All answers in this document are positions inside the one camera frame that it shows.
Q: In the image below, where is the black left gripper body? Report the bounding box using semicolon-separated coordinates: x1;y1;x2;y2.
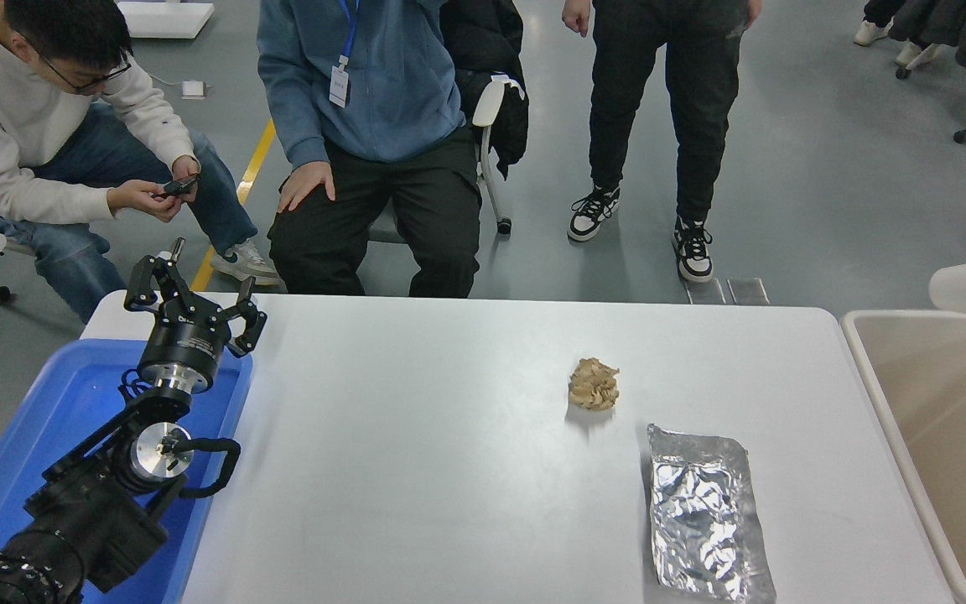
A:
141;312;228;380

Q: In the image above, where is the large pale dustbin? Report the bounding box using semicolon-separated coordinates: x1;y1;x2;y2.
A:
840;310;966;604

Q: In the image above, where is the blue plastic tray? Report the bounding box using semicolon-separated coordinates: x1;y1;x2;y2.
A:
0;338;255;604

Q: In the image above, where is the person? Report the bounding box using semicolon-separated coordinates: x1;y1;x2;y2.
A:
854;0;937;68
563;0;765;284
257;0;484;299
0;0;280;324

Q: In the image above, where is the white flat platform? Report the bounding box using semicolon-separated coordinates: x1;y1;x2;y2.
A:
118;0;216;39

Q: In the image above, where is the white folding chair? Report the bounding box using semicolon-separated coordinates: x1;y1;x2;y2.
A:
366;74;527;244

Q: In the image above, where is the crumpled tan paper ball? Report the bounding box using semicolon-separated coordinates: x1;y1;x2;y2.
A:
569;358;621;413

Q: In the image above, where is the black jacket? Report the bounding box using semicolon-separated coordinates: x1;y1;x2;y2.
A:
439;0;530;179

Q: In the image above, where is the silver foil tray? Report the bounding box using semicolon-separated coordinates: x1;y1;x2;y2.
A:
647;424;777;603

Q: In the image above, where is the ID badge with blue lanyard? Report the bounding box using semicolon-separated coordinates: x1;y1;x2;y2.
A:
329;0;361;110

